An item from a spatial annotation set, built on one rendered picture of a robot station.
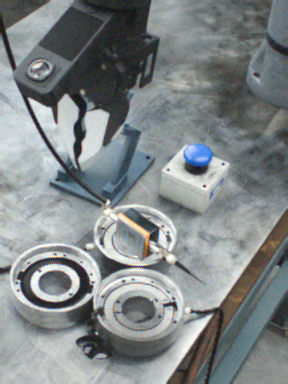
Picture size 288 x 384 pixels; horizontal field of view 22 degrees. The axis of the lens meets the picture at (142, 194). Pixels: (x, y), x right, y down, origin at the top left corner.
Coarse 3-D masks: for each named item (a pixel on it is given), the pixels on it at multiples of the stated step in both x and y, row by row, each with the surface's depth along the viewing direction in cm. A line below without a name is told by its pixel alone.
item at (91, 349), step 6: (84, 336) 87; (90, 336) 87; (78, 342) 86; (84, 342) 86; (90, 342) 86; (96, 342) 86; (102, 342) 86; (84, 348) 86; (90, 348) 86; (96, 348) 86; (102, 348) 86; (108, 348) 86; (90, 354) 85; (96, 354) 85; (102, 354) 85; (108, 354) 86
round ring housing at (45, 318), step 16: (32, 256) 92; (48, 256) 92; (80, 256) 92; (16, 272) 90; (48, 272) 90; (64, 272) 90; (96, 272) 89; (16, 288) 88; (32, 288) 88; (96, 288) 87; (16, 304) 87; (32, 304) 85; (80, 304) 85; (32, 320) 86; (48, 320) 85; (64, 320) 86; (80, 320) 89
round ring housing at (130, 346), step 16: (128, 272) 90; (144, 272) 90; (112, 288) 89; (160, 288) 90; (176, 288) 88; (96, 304) 86; (128, 304) 89; (144, 304) 89; (160, 304) 88; (96, 320) 85; (128, 320) 86; (160, 320) 86; (176, 320) 86; (112, 336) 83; (128, 336) 83; (160, 336) 83; (176, 336) 86; (128, 352) 84; (144, 352) 84
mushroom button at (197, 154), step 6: (192, 144) 103; (198, 144) 103; (186, 150) 102; (192, 150) 102; (198, 150) 102; (204, 150) 102; (210, 150) 103; (186, 156) 101; (192, 156) 101; (198, 156) 101; (204, 156) 101; (210, 156) 102; (192, 162) 101; (198, 162) 101; (204, 162) 101
